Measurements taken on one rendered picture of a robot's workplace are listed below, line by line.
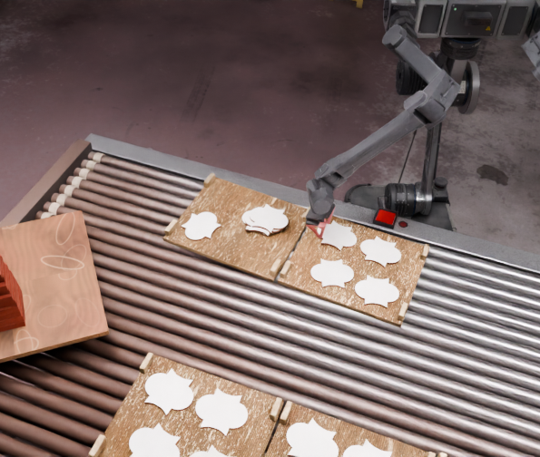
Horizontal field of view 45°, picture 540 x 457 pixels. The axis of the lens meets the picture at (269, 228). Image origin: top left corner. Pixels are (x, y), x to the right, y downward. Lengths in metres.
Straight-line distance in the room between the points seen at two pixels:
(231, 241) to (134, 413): 0.67
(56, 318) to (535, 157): 3.19
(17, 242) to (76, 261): 0.21
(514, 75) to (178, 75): 2.37
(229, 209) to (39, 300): 0.73
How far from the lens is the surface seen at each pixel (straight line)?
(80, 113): 4.43
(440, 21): 2.43
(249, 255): 2.17
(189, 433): 1.82
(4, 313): 1.91
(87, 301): 1.97
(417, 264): 2.22
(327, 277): 2.11
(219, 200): 2.35
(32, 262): 2.11
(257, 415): 1.84
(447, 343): 2.07
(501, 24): 2.50
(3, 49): 5.22
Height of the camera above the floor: 2.57
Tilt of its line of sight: 46 degrees down
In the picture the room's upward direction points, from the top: 2 degrees clockwise
